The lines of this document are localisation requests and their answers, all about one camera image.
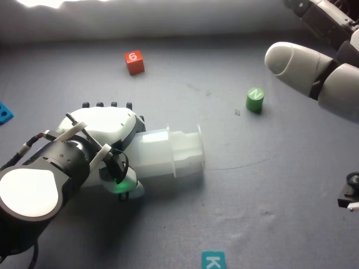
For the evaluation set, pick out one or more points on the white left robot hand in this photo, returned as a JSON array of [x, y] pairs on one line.
[[103, 120]]

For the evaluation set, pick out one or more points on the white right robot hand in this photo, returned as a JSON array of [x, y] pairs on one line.
[[297, 64]]

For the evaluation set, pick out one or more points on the translucent white plastic cylinder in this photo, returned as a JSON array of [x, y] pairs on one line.
[[162, 154]]

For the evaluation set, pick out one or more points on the green letter N cylinder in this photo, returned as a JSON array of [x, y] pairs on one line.
[[254, 101]]

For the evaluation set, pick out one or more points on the red number block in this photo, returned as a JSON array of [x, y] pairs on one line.
[[135, 63]]

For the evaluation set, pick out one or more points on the blue block with holes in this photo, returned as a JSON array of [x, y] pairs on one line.
[[4, 113]]

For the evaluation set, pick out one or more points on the grey table cloth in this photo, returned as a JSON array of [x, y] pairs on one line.
[[196, 210]]

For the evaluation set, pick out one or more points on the teal letter K block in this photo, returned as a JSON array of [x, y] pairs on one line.
[[213, 260]]

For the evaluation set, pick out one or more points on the black wrist camera white bracket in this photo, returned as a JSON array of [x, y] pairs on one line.
[[349, 193]]

